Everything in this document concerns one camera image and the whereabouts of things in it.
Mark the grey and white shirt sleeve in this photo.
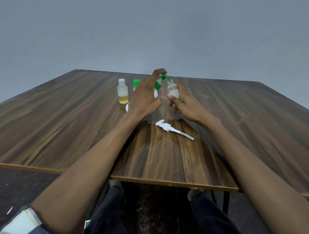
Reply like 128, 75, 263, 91
0, 204, 46, 234

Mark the person's left forearm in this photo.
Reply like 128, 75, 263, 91
31, 113, 146, 234

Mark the clear bottle with yellow liquid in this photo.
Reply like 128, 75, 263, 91
117, 79, 129, 105

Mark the person's left hand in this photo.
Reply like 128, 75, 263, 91
124, 68, 168, 119

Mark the person's right trouser leg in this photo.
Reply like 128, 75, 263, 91
190, 192, 242, 234

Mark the black metal table leg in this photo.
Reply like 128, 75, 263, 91
222, 191, 231, 216

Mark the person's left white sock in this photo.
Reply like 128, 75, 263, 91
109, 180, 124, 193

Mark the small frosted clear bottle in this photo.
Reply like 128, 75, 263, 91
167, 80, 180, 100

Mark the person's white sock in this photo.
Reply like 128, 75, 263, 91
109, 180, 124, 193
187, 188, 205, 202

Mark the white pump dispenser head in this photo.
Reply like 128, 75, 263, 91
155, 120, 195, 141

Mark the person's trouser leg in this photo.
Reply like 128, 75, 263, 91
190, 192, 242, 234
90, 185, 127, 234

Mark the white bottle with green flip cap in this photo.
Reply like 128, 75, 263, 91
154, 73, 171, 99

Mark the person's right hand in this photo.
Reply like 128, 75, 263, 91
166, 83, 211, 124

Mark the person's right forearm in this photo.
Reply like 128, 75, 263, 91
196, 116, 309, 234

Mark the person's right white sock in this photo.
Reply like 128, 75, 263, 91
187, 188, 205, 202

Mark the person's left trouser leg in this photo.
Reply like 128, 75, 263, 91
90, 185, 127, 234

